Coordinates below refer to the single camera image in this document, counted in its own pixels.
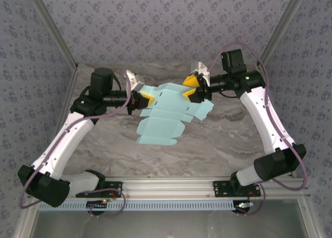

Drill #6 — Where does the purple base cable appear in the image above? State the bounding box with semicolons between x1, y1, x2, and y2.
89;189;127;219
236;183;267;217

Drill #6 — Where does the grey metal panel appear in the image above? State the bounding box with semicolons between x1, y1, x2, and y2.
28;211;307;238

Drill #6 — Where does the light blue slotted cable duct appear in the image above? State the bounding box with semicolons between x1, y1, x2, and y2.
38;199;234;212

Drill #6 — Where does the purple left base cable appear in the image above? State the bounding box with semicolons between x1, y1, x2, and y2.
89;189;127;219

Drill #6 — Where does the small circuit board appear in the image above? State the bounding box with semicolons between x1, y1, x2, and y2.
86;199;109;211
234;201;254;213

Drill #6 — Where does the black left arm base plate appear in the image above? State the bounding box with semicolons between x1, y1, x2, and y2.
76;180;123;199

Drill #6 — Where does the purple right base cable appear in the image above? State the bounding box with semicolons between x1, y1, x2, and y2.
236;183;267;217

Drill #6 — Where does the small right circuit board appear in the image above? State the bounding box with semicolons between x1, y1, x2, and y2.
234;201;254;213

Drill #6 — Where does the aluminium frame post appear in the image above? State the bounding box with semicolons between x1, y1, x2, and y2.
25;0;80;72
255;0;311;71

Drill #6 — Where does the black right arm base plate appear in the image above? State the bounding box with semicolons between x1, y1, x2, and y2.
213;180;261;198

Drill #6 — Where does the small left circuit board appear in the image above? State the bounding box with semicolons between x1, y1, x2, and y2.
86;199;109;211

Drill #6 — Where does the aluminium mounting rail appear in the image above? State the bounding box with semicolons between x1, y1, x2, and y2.
62;177;309;200

